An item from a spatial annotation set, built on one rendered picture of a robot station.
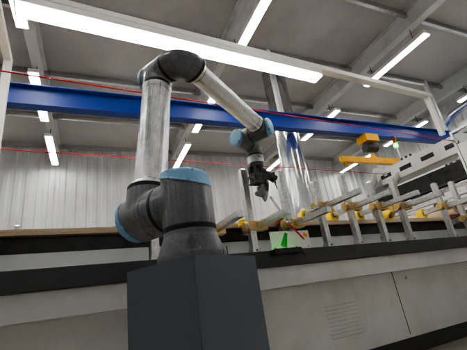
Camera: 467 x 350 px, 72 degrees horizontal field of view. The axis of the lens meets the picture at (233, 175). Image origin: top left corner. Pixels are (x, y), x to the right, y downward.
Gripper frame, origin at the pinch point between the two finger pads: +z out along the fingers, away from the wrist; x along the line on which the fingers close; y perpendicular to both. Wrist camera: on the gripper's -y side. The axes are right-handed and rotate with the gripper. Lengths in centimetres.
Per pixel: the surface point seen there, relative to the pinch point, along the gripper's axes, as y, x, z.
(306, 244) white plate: -25.0, -5.7, 24.0
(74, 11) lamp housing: 96, -35, -138
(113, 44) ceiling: 37, -333, -404
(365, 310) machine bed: -79, -28, 64
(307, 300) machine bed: -35, -28, 53
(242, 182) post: 8.9, -6.4, -11.5
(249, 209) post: 7.6, -6.4, 3.5
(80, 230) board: 88, -25, 8
